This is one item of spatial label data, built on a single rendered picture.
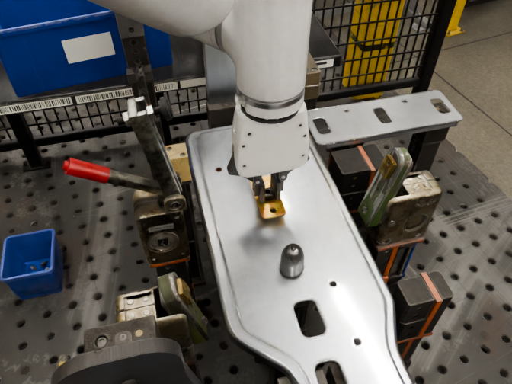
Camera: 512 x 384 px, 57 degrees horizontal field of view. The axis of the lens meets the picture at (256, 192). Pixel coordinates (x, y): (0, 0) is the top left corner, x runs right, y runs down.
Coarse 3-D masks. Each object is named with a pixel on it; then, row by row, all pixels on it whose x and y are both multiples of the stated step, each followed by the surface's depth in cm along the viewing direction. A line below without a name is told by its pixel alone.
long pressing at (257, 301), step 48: (192, 144) 82; (240, 192) 75; (288, 192) 75; (336, 192) 75; (240, 240) 68; (288, 240) 68; (336, 240) 68; (240, 288) 63; (288, 288) 63; (336, 288) 63; (384, 288) 63; (240, 336) 58; (288, 336) 58; (336, 336) 58; (384, 336) 58
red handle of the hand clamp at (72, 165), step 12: (72, 168) 58; (84, 168) 58; (96, 168) 59; (108, 168) 61; (96, 180) 60; (108, 180) 61; (120, 180) 61; (132, 180) 62; (144, 180) 64; (156, 192) 65
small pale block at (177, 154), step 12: (180, 144) 73; (168, 156) 71; (180, 156) 71; (180, 168) 72; (192, 204) 79; (192, 216) 81; (192, 228) 84; (192, 240) 86; (192, 252) 89; (192, 264) 92; (192, 276) 95; (204, 276) 98
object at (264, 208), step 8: (264, 176) 75; (272, 192) 72; (256, 200) 72; (272, 200) 72; (280, 200) 72; (264, 208) 71; (272, 208) 71; (280, 208) 71; (264, 216) 69; (272, 216) 70
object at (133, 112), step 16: (128, 112) 54; (144, 112) 54; (160, 112) 56; (144, 128) 55; (144, 144) 57; (160, 144) 61; (160, 160) 59; (160, 176) 61; (176, 176) 66; (176, 192) 64
